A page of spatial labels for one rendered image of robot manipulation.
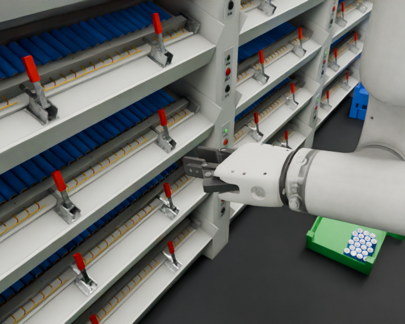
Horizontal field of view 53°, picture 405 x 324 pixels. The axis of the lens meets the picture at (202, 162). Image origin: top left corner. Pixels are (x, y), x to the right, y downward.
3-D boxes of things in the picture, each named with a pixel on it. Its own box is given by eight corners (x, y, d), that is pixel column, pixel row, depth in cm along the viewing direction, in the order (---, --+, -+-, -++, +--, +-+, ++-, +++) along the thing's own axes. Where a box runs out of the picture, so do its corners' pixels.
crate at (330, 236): (369, 276, 121) (373, 263, 115) (305, 247, 130) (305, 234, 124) (400, 200, 135) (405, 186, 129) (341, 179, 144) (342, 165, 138)
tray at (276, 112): (308, 103, 160) (326, 75, 150) (226, 179, 119) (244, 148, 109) (267, 74, 164) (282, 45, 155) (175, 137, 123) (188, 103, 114)
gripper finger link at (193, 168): (211, 191, 58) (176, 183, 62) (224, 180, 60) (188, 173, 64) (208, 171, 57) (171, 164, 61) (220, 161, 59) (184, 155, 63)
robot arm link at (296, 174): (304, 229, 51) (282, 223, 53) (329, 192, 57) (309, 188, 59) (299, 171, 47) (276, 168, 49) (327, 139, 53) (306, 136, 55)
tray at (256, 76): (315, 55, 149) (336, 22, 139) (228, 121, 108) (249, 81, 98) (271, 26, 153) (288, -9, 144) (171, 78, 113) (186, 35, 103)
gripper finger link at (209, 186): (211, 202, 54) (198, 184, 59) (263, 184, 55) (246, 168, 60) (209, 195, 53) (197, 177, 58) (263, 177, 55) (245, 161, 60)
